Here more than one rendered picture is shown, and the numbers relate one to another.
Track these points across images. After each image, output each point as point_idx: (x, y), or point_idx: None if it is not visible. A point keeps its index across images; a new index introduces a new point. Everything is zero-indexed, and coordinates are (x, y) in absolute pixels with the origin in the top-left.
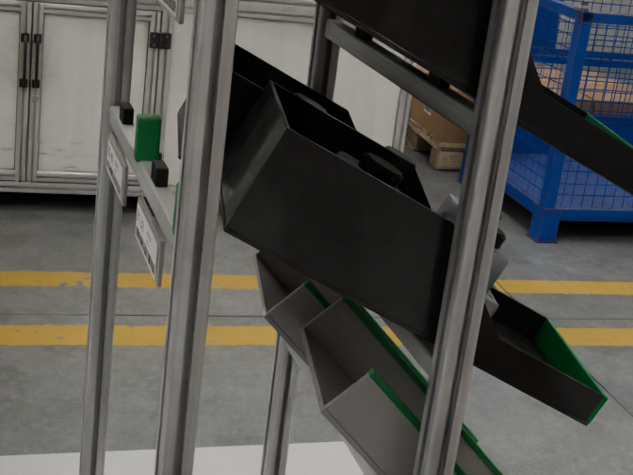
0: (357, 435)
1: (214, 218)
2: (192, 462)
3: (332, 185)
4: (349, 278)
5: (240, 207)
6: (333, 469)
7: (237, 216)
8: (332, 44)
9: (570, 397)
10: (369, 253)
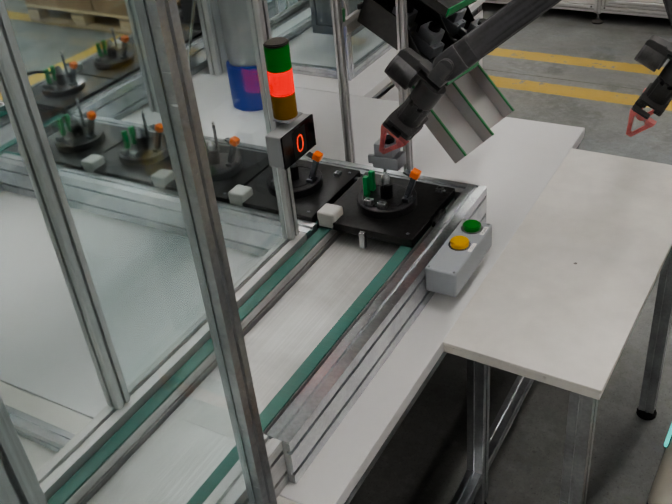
0: (394, 81)
1: (337, 16)
2: (343, 77)
3: (376, 10)
4: (384, 36)
5: (359, 15)
6: (519, 128)
7: (359, 17)
8: None
9: None
10: (387, 29)
